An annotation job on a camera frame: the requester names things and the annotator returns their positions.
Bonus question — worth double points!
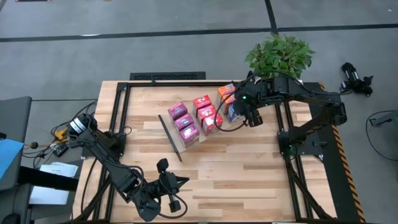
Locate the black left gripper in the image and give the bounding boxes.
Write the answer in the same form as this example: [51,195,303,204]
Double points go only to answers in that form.
[148,157,182,214]

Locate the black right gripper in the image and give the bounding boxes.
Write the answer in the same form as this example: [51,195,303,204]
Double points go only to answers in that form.
[232,78,275,128]

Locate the blue Frosted Flakes cereal box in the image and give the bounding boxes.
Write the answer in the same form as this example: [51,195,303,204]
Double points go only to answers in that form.
[226,105,246,124]

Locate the magenta Raisin Bran cereal box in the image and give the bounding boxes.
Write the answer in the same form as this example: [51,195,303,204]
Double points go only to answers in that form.
[167,101,189,121]
[179,123,201,148]
[174,113,195,131]

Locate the green plant in white pot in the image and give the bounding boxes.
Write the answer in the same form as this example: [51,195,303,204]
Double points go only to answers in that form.
[244,32,315,85]

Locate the black floor vent grille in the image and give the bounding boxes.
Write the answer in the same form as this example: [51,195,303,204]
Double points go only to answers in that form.
[129,71,206,81]

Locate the white paper sheets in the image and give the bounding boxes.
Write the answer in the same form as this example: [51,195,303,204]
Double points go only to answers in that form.
[29,161,79,205]

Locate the black device on floor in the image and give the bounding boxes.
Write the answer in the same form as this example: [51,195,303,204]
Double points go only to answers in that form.
[340,62,374,97]

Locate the yellow hand tool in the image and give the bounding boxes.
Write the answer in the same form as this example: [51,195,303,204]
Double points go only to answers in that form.
[54,126,69,141]

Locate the black mat with hazard stripes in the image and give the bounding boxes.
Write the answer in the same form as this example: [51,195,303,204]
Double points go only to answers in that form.
[303,82,367,223]

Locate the blue folder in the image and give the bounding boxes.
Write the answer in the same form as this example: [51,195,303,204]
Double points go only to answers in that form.
[0,138,25,180]

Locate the grey side panel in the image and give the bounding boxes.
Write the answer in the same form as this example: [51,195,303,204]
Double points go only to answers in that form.
[0,96,33,190]

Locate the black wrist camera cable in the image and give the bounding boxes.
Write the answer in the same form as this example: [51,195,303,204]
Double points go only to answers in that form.
[157,192,188,220]

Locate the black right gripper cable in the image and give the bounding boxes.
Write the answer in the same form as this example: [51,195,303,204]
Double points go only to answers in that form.
[213,73,250,133]

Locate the wooden shelf with black frame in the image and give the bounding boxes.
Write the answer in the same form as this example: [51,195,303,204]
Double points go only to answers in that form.
[157,81,256,162]

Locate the black aluminium table frame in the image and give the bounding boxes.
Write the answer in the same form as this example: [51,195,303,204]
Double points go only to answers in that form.
[74,80,333,223]

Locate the black floor cable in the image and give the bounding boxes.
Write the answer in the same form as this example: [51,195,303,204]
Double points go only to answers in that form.
[365,110,398,162]

